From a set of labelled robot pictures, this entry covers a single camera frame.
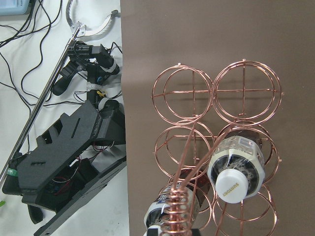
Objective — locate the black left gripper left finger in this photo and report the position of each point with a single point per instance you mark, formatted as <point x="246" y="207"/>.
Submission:
<point x="153" y="232"/>

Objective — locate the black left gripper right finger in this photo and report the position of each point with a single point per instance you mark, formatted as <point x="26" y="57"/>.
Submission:
<point x="195" y="232"/>

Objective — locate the copper wire bottle basket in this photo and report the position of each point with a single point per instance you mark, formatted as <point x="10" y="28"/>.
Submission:
<point x="200" y="111"/>

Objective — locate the tea bottle centre white cap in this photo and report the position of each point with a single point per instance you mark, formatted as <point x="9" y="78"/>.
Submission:
<point x="236" y="168"/>

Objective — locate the metal reacher grabber tool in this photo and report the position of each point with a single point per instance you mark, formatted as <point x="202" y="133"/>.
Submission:
<point x="78" y="29"/>

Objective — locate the blue teach pendant tablet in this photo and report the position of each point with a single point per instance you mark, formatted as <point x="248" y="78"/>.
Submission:
<point x="13" y="7"/>

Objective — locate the tea bottle near handle end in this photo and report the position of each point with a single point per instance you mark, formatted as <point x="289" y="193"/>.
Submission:
<point x="176" y="207"/>

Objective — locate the black machine frame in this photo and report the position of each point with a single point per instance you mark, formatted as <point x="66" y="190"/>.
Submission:
<point x="74" y="160"/>

